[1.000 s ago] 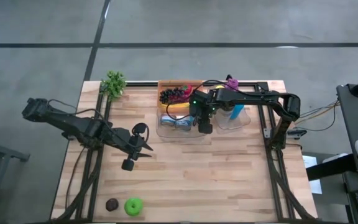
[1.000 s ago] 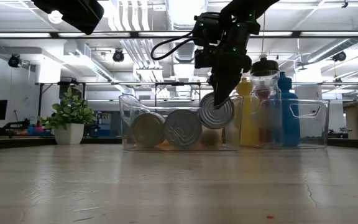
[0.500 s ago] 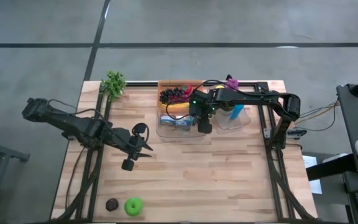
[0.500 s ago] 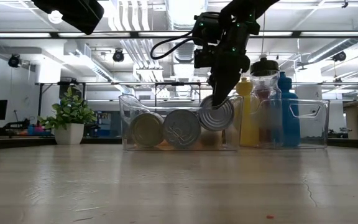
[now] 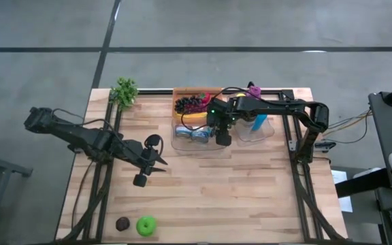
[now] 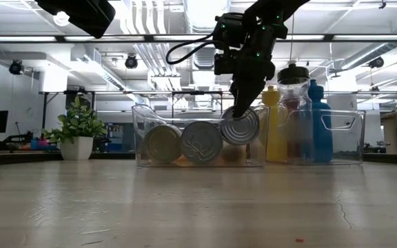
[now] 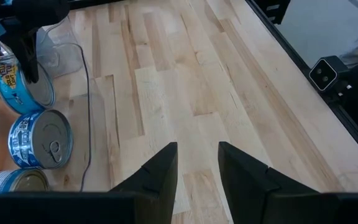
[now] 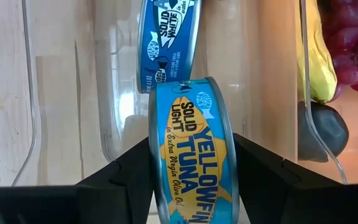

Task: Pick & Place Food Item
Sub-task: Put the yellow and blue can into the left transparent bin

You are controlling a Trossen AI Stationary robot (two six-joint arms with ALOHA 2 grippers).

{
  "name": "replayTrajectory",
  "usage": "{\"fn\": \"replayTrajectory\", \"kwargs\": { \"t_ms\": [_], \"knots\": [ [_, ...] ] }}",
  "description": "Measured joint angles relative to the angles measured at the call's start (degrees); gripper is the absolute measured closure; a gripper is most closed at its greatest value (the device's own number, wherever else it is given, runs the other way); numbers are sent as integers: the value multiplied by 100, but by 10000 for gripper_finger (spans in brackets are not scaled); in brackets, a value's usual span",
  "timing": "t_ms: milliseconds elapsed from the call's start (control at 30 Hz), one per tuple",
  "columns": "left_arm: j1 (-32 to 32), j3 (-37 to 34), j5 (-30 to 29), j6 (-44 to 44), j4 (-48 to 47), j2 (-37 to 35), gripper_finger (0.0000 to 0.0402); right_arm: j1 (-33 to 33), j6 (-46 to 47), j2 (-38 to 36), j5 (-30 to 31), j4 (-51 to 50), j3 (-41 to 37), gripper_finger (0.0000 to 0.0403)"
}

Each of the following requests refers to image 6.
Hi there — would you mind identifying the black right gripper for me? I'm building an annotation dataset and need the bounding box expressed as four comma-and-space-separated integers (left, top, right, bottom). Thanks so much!
214, 12, 289, 120

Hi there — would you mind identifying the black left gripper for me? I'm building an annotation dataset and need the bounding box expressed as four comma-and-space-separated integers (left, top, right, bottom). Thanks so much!
34, 0, 116, 39

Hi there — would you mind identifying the blue labelled tuna can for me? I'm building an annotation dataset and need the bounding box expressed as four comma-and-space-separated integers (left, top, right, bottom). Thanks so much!
218, 105, 261, 146
180, 120, 224, 165
145, 123, 183, 163

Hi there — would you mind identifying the clear bottle black cap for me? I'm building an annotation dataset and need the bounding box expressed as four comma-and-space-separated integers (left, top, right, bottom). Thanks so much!
276, 63, 315, 163

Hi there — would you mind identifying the yellow plastic water bottle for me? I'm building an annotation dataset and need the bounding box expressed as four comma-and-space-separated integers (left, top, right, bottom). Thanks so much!
261, 85, 289, 163

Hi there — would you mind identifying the blue plastic water bottle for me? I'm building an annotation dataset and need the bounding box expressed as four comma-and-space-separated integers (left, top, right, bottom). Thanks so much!
307, 79, 334, 163

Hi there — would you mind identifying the black background rack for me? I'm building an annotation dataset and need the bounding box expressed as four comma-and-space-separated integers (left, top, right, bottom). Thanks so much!
39, 89, 254, 121

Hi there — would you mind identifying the black ceiling spotlight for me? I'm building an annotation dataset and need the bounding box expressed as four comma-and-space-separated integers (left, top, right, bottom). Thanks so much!
368, 56, 385, 69
125, 54, 139, 69
8, 60, 23, 76

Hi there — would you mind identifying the green potted plant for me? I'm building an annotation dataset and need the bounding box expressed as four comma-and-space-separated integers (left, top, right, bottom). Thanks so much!
40, 95, 108, 161

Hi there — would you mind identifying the large clear plastic bin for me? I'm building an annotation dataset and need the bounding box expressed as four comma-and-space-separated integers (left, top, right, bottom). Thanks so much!
131, 104, 272, 168

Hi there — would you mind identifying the small clear plastic bin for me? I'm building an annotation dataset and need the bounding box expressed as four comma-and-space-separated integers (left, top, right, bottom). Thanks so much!
270, 108, 367, 165

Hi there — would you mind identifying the black overhead rail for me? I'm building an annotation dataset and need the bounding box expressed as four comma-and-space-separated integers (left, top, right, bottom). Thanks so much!
0, 33, 397, 43

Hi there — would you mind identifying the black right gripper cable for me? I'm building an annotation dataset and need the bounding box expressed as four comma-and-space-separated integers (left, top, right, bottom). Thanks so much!
165, 32, 220, 66

